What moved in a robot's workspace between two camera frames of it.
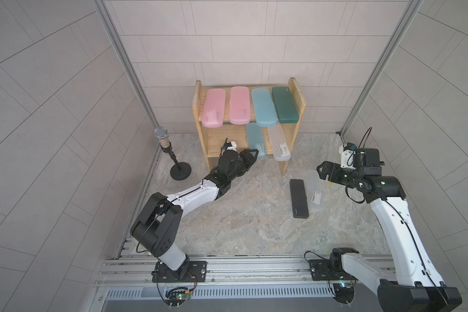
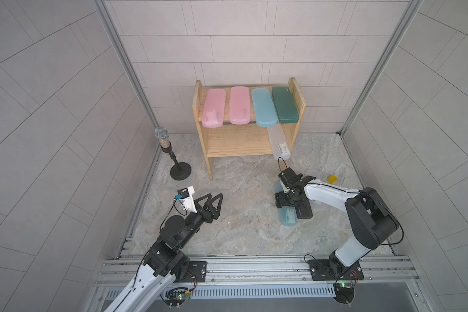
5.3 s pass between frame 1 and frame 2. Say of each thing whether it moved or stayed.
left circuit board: stayed
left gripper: moved
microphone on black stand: stayed
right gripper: moved
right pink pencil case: stayed
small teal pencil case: moved
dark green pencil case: stayed
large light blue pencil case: stayed
